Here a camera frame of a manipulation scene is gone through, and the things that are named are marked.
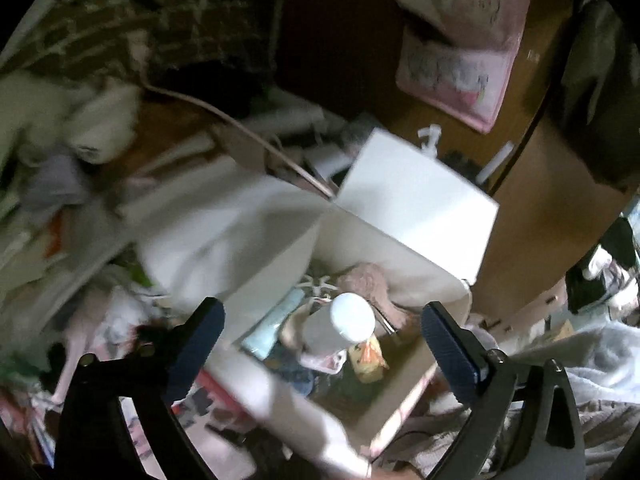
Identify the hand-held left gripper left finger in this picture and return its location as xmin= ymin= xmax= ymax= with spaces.
xmin=52 ymin=296 xmax=227 ymax=480

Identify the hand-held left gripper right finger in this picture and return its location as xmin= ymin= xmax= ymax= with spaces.
xmin=421 ymin=301 xmax=586 ymax=480

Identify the white cylindrical bottle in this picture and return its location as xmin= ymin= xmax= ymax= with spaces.
xmin=300 ymin=292 xmax=377 ymax=372

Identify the pink fluffy plush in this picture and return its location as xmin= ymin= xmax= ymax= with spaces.
xmin=334 ymin=261 xmax=417 ymax=334

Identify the white cardboard box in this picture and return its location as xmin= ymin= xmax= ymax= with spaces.
xmin=135 ymin=127 xmax=501 ymax=480

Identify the grey blanket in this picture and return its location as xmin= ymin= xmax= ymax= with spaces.
xmin=390 ymin=319 xmax=640 ymax=480

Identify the brown wooden wardrobe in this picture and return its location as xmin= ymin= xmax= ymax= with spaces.
xmin=280 ymin=0 xmax=632 ymax=322

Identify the white sneaker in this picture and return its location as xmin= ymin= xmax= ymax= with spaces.
xmin=566 ymin=244 xmax=640 ymax=312

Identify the white pump bottle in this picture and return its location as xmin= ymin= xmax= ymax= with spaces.
xmin=417 ymin=124 xmax=444 ymax=159

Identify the purple cloth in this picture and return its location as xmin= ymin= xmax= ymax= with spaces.
xmin=21 ymin=151 xmax=89 ymax=212

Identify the pink hanging organizer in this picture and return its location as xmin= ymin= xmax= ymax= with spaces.
xmin=392 ymin=0 xmax=534 ymax=134

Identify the white fluffy plush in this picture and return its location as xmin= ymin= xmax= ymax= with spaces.
xmin=0 ymin=69 xmax=77 ymax=162

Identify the dark hanging garment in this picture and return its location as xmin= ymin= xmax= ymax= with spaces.
xmin=559 ymin=0 xmax=640 ymax=182

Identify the beige cable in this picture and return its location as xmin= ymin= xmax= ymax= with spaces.
xmin=141 ymin=81 xmax=342 ymax=197

